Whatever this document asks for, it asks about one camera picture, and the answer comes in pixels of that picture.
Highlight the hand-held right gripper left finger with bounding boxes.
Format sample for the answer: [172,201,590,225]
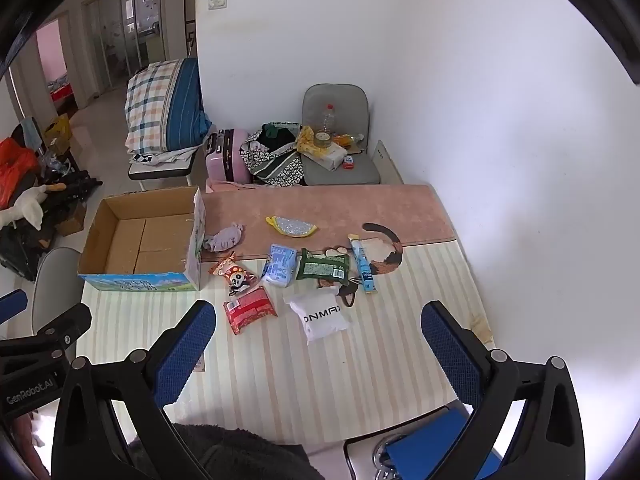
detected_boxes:
[51,300,217,480]

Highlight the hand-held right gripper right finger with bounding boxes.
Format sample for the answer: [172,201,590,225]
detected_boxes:
[420,301,586,480]

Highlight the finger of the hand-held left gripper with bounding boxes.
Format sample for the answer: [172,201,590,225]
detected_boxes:
[30,304,93,361]
[0,290,29,325]

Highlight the red snack packet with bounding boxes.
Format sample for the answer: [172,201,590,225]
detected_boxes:
[223,286,278,335]

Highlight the panda print snack packet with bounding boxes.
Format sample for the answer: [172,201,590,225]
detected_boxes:
[209,252,258,297]

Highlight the purple sock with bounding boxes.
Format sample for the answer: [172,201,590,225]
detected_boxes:
[202,223,246,253]

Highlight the long blue tube packet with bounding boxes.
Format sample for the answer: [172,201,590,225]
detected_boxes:
[348,233,378,294]

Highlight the blue tissue pack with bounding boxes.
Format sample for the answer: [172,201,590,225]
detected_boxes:
[261,243,300,288]

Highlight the white pouch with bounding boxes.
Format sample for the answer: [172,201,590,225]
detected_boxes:
[283,290,353,345]

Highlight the green snack packet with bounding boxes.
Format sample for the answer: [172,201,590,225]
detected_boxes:
[296,248,351,282]

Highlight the clear silver packet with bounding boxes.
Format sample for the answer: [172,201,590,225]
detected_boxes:
[265,215,318,237]

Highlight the grey round chair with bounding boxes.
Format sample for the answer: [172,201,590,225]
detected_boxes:
[32,247,86,361]

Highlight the blue chair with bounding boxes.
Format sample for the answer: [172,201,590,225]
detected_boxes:
[342,402,506,480]

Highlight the white goose plush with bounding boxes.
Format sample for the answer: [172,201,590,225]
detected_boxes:
[0,183,66,232]

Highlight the small brown cardboard box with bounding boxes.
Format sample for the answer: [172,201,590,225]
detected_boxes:
[55,200,88,236]

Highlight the dark fuzzy clothing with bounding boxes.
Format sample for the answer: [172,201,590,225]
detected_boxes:
[130,422,326,480]

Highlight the black folded stand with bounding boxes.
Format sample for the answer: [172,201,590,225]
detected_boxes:
[0,170,103,281]

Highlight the orange plastic bag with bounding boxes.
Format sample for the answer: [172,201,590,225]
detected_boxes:
[0,137,40,208]

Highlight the pink cloth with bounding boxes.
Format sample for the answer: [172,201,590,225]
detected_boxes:
[206,177,261,194]

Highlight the light blue cloth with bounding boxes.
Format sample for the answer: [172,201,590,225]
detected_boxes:
[22,120,44,149]

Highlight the white bench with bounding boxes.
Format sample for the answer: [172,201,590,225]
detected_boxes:
[127,147,201,192]

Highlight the yellow box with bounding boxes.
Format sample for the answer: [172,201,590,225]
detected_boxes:
[42,114,73,156]

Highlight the pink suitcase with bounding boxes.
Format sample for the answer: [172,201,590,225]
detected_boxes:
[205,128,252,184]

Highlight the black white patterned bag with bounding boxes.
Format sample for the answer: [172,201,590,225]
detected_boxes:
[240,121,307,188]

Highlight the plaid quilt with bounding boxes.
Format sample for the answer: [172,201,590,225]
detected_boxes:
[125,58,186,153]

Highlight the yellow plastic bag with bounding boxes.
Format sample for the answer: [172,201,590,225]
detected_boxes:
[297,126,331,158]

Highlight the blue striped quilt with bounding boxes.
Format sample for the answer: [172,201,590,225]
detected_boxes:
[165,57,212,152]

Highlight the grey padded chair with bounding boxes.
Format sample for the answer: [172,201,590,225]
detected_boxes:
[301,83,382,187]

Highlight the glass sliding door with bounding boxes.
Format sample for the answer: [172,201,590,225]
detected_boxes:
[82,0,168,97]

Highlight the white wall-side panel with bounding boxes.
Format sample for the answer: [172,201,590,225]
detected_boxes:
[372,140,405,186]

